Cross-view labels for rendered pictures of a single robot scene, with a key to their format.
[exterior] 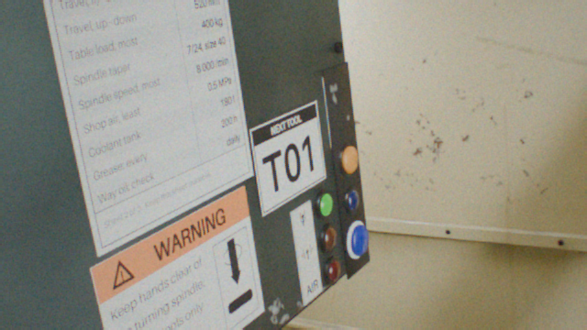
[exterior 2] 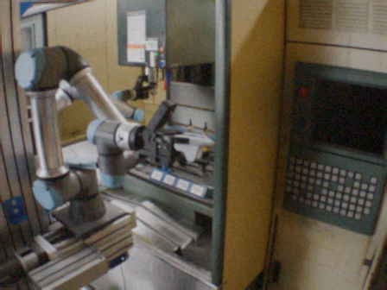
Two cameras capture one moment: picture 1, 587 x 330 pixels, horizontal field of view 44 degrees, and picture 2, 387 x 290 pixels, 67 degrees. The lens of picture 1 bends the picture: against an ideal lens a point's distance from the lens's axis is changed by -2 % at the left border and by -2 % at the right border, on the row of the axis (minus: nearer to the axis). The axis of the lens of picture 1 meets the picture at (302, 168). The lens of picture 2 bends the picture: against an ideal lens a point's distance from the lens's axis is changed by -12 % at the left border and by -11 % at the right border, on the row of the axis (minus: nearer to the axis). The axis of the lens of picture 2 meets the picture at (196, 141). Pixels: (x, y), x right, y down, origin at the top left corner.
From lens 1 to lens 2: 216 cm
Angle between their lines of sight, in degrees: 89
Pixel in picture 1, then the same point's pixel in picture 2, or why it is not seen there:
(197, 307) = (136, 55)
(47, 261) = (124, 42)
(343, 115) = (161, 41)
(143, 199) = (132, 40)
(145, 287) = (131, 49)
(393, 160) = not seen: hidden behind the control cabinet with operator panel
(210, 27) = (142, 25)
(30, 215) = (123, 38)
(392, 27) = not seen: hidden behind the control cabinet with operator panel
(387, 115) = not seen: hidden behind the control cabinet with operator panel
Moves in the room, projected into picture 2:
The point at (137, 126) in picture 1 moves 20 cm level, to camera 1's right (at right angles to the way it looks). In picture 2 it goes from (133, 33) to (123, 34)
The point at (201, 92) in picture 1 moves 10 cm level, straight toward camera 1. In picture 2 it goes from (140, 32) to (123, 32)
